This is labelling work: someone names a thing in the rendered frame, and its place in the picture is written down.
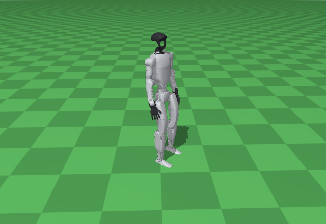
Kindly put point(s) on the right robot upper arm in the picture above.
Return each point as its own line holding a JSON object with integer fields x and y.
{"x": 150, "y": 63}

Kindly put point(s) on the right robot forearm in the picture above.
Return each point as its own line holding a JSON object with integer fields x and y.
{"x": 149, "y": 91}

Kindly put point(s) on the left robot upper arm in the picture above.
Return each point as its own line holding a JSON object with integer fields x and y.
{"x": 172, "y": 70}

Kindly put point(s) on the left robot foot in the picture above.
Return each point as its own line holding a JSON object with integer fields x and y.
{"x": 173, "y": 150}

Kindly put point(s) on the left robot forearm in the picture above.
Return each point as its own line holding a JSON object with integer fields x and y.
{"x": 173, "y": 83}

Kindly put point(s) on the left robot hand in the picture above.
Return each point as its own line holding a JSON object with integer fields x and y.
{"x": 177, "y": 96}

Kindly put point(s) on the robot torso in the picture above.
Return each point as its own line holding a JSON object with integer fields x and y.
{"x": 161, "y": 75}

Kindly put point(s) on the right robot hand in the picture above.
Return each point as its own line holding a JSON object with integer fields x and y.
{"x": 154, "y": 111}

